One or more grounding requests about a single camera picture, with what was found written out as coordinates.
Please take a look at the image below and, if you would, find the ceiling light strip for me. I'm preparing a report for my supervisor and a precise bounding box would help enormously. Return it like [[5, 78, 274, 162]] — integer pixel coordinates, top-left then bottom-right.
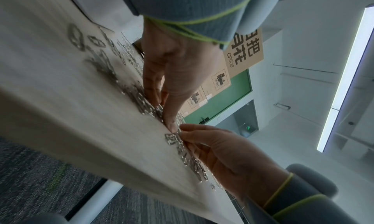
[[317, 7, 374, 153]]

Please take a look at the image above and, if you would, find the cardboard box large black print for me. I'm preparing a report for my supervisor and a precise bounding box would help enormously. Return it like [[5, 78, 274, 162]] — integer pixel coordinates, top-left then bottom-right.
[[223, 28, 265, 77]]

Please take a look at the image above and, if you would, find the person's right hand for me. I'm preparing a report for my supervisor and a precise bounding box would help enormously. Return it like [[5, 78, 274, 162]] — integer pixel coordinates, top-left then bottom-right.
[[180, 123, 295, 208]]

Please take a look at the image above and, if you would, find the pile of silver paper clips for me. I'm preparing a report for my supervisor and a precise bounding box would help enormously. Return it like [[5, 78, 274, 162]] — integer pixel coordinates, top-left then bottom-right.
[[67, 23, 227, 192]]

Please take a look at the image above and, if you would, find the person's left hand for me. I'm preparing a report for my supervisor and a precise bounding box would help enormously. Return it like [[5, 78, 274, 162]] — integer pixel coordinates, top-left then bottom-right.
[[141, 16, 225, 132]]

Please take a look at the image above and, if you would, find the green cabinet with white side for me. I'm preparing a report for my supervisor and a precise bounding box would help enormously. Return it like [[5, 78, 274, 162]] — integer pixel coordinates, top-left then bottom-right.
[[181, 69, 253, 132]]

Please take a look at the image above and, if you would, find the grey knit wristband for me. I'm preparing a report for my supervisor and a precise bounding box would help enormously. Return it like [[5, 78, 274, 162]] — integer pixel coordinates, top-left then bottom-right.
[[115, 0, 282, 51], [242, 172, 374, 224]]

